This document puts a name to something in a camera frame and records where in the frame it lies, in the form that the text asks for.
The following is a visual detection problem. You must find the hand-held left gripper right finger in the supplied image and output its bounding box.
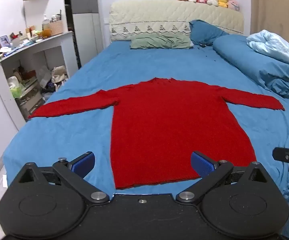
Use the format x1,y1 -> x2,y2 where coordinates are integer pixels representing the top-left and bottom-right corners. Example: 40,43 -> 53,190
176,151 -> 276,204

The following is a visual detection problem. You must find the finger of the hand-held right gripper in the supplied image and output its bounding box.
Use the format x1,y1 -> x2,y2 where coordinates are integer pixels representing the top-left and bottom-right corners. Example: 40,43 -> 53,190
272,147 -> 289,173

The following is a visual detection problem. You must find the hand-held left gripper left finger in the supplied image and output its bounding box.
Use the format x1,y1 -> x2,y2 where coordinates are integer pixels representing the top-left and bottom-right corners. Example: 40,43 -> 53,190
12,151 -> 110,204

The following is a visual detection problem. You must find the red knit sweater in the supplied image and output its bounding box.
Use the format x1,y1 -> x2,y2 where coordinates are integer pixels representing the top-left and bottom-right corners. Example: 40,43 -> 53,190
28,77 -> 285,190

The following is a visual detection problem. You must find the bed with blue sheet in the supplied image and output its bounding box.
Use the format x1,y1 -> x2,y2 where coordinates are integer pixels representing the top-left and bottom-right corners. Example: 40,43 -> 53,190
3,41 -> 289,198

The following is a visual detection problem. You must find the crumpled white plastic bag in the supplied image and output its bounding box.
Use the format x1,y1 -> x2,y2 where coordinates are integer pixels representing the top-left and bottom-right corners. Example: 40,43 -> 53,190
50,65 -> 69,85

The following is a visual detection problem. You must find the rolled blue duvet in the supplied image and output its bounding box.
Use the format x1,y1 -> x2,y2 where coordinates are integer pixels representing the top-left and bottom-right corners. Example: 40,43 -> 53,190
213,34 -> 289,100

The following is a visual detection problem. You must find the green tissue pack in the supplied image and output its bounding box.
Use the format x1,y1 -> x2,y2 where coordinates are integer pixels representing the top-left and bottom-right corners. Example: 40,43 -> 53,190
9,76 -> 23,98

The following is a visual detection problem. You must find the light blue blanket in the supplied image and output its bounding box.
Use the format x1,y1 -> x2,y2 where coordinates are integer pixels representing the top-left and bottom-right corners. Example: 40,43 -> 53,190
246,29 -> 289,68

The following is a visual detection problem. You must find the white shelf unit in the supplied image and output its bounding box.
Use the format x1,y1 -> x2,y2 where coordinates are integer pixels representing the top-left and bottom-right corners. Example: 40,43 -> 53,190
0,31 -> 79,130

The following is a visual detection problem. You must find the green pillow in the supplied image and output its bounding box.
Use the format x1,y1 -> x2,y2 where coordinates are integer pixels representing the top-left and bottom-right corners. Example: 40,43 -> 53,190
130,33 -> 194,50

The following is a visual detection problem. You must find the blue pillow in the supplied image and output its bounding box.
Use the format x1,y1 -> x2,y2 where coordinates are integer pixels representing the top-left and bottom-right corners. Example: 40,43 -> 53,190
189,19 -> 230,47

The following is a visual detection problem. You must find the woven basket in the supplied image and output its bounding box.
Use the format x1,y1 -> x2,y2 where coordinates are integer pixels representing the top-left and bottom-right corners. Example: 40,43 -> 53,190
49,20 -> 64,36

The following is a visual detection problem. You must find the pile of desk clutter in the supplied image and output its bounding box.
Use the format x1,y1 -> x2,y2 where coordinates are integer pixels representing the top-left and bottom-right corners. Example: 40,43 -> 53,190
0,26 -> 52,65

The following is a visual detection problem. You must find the grey and white wardrobe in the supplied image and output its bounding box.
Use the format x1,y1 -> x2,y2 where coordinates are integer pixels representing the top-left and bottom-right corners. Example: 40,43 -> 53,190
63,0 -> 104,69

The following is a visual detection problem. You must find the tan wooden panel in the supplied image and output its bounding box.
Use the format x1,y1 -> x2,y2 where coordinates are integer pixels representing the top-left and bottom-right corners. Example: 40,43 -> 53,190
249,0 -> 289,72

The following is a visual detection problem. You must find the cream quilted headboard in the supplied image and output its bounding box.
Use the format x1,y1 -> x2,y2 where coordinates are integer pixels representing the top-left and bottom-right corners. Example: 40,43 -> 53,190
109,0 -> 244,42

